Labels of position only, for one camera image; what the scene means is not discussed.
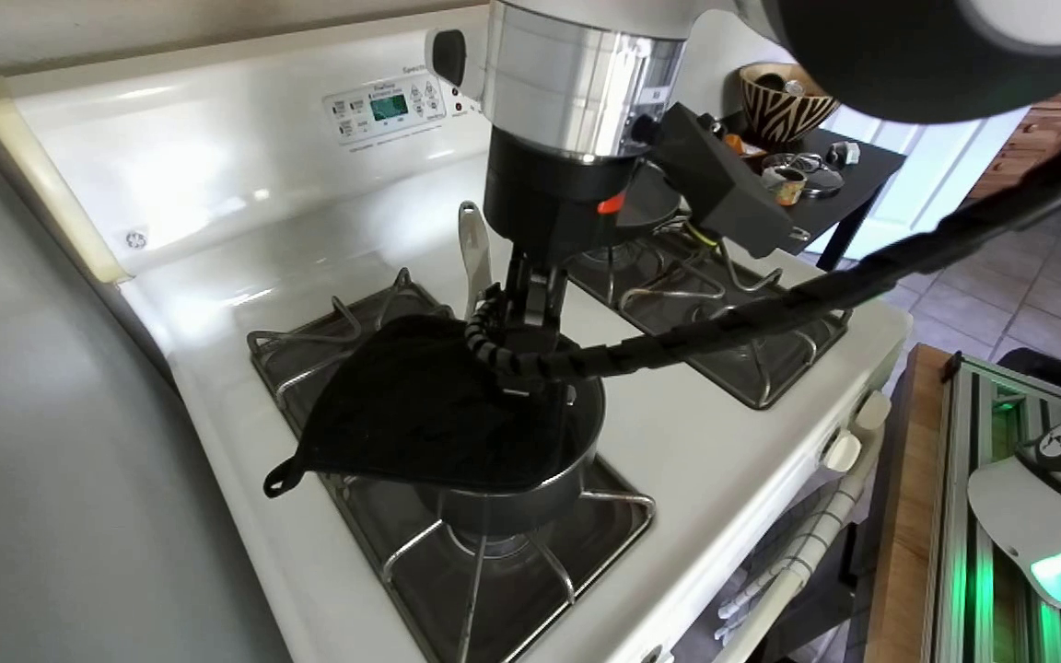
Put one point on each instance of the right black burner grate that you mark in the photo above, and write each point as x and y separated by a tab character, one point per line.
668	284

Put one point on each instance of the patterned woven basket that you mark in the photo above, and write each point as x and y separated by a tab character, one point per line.
783	106

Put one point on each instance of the black side table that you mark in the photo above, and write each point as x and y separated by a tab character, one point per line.
826	184

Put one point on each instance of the wooden cabinet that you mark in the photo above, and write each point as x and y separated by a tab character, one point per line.
1028	146

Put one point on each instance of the dark grey saucepan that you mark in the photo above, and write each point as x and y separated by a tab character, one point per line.
531	492

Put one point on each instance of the wooden plank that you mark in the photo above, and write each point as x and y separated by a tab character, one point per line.
913	470

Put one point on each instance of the left black burner grate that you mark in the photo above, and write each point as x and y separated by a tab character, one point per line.
465	598

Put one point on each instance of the white gas stove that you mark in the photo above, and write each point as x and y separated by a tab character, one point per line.
257	184

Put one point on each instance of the black burner grate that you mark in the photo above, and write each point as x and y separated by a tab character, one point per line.
668	284
465	598

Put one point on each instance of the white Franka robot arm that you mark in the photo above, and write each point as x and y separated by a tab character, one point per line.
580	92

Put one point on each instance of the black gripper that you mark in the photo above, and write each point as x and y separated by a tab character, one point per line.
549	208

